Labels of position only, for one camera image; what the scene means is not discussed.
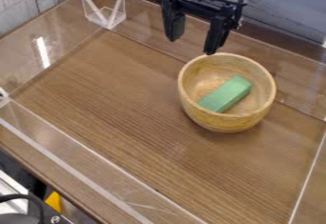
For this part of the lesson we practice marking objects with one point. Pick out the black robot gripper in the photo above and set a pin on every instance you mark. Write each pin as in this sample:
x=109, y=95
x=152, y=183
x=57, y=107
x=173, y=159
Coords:
x=204, y=8

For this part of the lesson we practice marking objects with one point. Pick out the brown wooden bowl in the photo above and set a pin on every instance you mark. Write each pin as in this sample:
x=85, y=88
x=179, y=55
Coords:
x=203, y=74

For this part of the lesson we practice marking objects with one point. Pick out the green rectangular block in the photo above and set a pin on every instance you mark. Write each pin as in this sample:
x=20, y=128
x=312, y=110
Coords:
x=227, y=95

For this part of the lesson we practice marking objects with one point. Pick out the clear acrylic corner bracket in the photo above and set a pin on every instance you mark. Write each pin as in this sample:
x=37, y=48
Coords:
x=105, y=17

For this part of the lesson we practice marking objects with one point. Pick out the clear acrylic front wall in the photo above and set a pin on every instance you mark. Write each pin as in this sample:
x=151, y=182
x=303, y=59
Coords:
x=93, y=183

